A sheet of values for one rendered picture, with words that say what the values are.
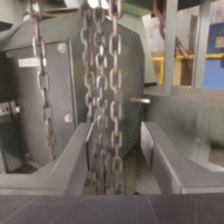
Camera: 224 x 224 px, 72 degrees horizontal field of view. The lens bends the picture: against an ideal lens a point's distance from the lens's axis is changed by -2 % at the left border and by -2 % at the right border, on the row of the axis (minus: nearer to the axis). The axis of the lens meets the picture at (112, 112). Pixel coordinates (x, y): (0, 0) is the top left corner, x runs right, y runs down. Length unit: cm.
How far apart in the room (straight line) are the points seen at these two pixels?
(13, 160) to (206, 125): 61
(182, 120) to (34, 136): 54
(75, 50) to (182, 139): 56
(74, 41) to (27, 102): 20
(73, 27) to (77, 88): 12
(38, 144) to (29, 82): 16
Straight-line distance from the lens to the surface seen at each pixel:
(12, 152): 52
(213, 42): 334
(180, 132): 72
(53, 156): 30
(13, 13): 133
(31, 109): 43
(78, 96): 33
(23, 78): 44
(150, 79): 105
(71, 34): 33
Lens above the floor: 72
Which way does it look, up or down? 15 degrees down
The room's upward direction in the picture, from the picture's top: 1 degrees counter-clockwise
